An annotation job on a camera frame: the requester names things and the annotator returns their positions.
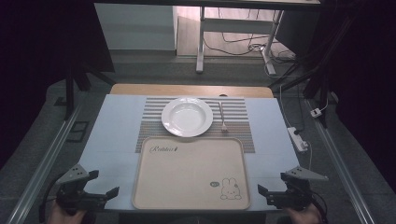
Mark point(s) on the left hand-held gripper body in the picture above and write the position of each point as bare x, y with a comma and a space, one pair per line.
72, 177

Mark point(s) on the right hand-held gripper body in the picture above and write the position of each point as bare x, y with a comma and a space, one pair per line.
299, 186

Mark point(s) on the person's right hand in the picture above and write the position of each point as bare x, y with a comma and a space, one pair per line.
306, 216

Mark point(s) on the person's left hand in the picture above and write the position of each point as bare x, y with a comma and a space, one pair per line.
62, 217

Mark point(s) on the white power strip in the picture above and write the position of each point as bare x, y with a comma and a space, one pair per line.
296, 138

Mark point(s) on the light blue table cover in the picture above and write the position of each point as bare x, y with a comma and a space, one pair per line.
118, 124

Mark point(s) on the striped woven placemat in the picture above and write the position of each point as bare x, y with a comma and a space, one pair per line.
238, 138

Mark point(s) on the small white adapter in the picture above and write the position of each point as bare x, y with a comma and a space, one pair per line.
316, 112

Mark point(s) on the silver fork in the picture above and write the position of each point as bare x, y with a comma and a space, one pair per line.
223, 128

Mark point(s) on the beige tray with bunny print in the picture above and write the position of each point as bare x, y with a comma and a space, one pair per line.
186, 174

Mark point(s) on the black metal stand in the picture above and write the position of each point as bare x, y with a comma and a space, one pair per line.
69, 93
320, 84

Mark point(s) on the white deep plate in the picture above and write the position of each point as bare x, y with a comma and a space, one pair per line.
186, 117

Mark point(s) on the aluminium rail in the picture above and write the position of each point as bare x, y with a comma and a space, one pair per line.
46, 161
339, 161

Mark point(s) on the white desk frame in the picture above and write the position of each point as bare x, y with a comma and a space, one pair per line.
200, 46

